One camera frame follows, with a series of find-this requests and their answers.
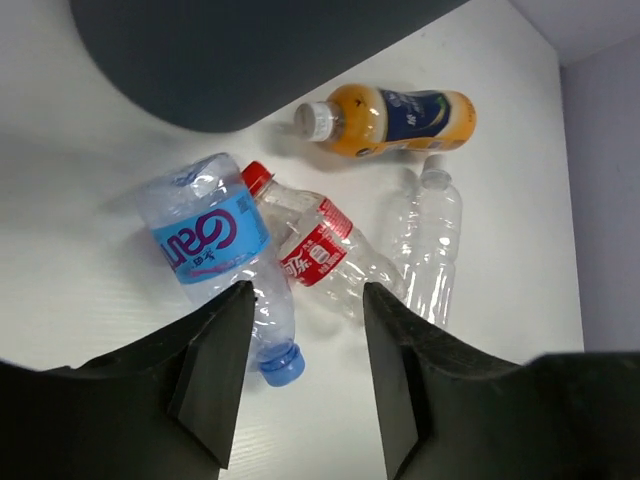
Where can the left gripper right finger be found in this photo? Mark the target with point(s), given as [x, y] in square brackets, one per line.
[447, 410]

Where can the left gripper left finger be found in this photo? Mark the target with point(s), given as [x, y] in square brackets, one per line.
[162, 407]

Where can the light blue label water bottle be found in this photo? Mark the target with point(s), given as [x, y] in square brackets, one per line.
[208, 227]

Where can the dark grey plastic bin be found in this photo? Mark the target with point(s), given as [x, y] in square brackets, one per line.
[220, 66]

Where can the clear unlabelled plastic bottle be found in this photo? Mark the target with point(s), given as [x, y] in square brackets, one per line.
[421, 235]

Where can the red label clear bottle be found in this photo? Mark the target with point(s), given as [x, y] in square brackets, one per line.
[319, 247]

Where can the orange drink bottle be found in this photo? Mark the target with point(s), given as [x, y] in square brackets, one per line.
[358, 121]

